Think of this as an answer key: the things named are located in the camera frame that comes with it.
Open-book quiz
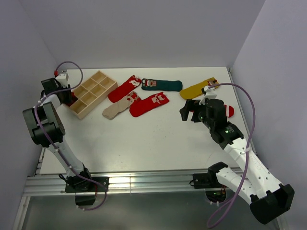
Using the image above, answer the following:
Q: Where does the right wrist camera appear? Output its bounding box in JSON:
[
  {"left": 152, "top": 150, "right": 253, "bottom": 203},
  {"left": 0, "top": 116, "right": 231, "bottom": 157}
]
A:
[{"left": 199, "top": 85, "right": 217, "bottom": 105}]

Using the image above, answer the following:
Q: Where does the red sock centre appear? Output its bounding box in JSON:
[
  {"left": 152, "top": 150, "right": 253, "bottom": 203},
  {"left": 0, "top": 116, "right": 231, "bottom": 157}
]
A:
[{"left": 129, "top": 92, "right": 169, "bottom": 117}]

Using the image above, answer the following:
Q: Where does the aluminium front rail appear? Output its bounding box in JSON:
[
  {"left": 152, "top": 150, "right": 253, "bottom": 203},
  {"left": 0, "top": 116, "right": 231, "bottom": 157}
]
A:
[{"left": 24, "top": 169, "right": 275, "bottom": 196}]

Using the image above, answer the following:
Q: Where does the dark green sock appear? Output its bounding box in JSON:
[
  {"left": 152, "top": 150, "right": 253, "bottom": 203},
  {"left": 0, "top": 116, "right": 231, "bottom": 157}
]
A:
[{"left": 141, "top": 78, "right": 183, "bottom": 92}]

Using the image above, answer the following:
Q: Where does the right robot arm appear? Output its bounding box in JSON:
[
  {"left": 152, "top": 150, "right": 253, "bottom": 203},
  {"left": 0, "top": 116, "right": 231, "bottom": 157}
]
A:
[{"left": 179, "top": 99, "right": 295, "bottom": 224}]

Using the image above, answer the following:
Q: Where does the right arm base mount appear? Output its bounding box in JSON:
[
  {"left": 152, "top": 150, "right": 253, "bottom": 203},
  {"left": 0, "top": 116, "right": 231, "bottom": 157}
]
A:
[{"left": 189, "top": 173, "right": 227, "bottom": 206}]

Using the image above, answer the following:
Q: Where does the beige sock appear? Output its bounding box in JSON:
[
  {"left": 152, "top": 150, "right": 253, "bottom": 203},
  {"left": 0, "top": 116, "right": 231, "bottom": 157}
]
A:
[{"left": 102, "top": 91, "right": 141, "bottom": 120}]

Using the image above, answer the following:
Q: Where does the wooden compartment tray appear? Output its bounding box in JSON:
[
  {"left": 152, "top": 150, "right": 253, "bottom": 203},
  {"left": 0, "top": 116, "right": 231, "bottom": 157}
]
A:
[{"left": 68, "top": 71, "right": 118, "bottom": 120}]

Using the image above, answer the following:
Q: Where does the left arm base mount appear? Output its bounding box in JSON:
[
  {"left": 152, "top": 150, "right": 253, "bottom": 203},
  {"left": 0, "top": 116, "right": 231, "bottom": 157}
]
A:
[{"left": 59, "top": 174, "right": 109, "bottom": 211}]

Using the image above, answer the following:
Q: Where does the yellow sock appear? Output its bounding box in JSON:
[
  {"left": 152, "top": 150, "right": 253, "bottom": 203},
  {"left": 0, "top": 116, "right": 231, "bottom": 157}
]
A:
[{"left": 179, "top": 77, "right": 219, "bottom": 100}]

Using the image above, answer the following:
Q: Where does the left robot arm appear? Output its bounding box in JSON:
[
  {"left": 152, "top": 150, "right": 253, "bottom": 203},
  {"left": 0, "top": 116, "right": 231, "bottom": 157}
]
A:
[{"left": 23, "top": 78, "right": 94, "bottom": 191}]

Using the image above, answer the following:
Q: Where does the red sock upper left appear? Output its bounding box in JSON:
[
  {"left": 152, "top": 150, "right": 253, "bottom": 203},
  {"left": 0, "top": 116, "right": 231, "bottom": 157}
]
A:
[{"left": 108, "top": 75, "right": 142, "bottom": 103}]

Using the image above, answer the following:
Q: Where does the red white striped sock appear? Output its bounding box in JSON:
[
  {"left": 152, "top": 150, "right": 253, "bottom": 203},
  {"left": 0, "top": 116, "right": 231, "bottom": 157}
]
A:
[{"left": 190, "top": 104, "right": 235, "bottom": 118}]

